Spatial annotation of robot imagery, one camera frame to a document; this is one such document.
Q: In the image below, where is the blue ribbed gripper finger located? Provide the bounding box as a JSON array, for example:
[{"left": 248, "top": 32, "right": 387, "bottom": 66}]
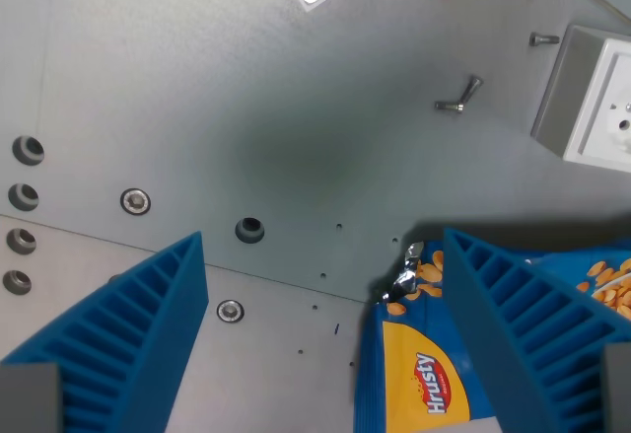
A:
[
  {"left": 0, "top": 230, "right": 210, "bottom": 433},
  {"left": 442, "top": 227, "right": 631, "bottom": 433}
]

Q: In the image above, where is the mounted hex bolt with washer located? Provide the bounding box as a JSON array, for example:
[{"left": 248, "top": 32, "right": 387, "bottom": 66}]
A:
[
  {"left": 216, "top": 299, "right": 245, "bottom": 325},
  {"left": 119, "top": 187, "right": 152, "bottom": 217}
]

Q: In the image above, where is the blue Hrusty peanut snack bag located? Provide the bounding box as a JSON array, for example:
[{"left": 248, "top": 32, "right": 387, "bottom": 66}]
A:
[{"left": 353, "top": 236, "right": 631, "bottom": 433}]

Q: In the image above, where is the white electrical socket box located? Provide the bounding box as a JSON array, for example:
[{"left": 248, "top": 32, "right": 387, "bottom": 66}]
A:
[{"left": 529, "top": 24, "right": 631, "bottom": 174}]

